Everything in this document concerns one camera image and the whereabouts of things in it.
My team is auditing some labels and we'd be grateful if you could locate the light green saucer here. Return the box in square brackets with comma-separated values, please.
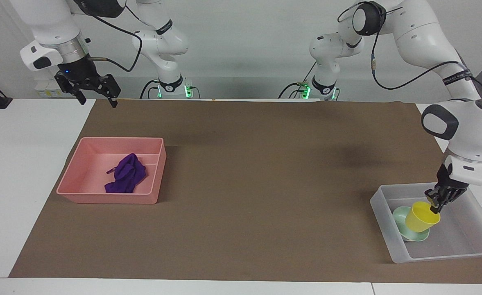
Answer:
[392, 206, 430, 242]

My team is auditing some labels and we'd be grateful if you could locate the black cable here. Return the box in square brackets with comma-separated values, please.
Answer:
[337, 1, 482, 100]
[140, 79, 162, 99]
[86, 11, 143, 73]
[279, 61, 319, 99]

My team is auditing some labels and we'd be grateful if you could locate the purple cloth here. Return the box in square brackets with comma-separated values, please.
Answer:
[104, 153, 147, 194]

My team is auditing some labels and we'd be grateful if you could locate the pink plastic box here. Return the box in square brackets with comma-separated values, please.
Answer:
[56, 137, 167, 204]

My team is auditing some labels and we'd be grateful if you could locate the yellow plastic cup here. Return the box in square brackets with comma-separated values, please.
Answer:
[405, 201, 441, 233]

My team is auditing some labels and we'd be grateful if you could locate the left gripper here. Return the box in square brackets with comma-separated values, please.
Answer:
[424, 163, 470, 215]

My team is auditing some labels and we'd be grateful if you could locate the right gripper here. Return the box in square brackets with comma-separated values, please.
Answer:
[55, 56, 122, 109]

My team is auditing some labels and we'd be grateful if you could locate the clear plastic bin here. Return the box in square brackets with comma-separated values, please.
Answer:
[370, 183, 482, 263]

